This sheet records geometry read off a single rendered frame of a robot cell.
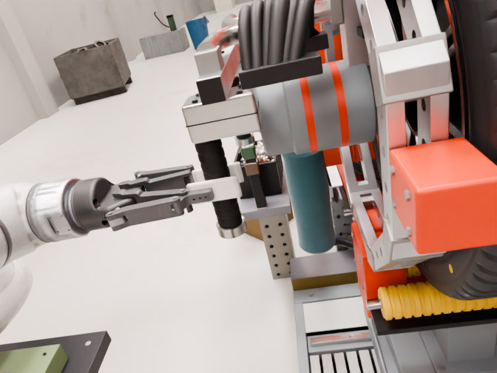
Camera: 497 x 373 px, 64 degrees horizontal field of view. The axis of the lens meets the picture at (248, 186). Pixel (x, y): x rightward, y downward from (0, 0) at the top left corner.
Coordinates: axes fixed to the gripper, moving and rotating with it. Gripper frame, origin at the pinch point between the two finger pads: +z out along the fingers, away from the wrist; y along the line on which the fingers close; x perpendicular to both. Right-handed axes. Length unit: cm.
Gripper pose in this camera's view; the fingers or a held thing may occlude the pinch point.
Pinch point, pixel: (217, 183)
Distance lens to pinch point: 54.9
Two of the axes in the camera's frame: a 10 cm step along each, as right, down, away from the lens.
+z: 9.8, -1.7, -1.5
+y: -0.5, 4.8, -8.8
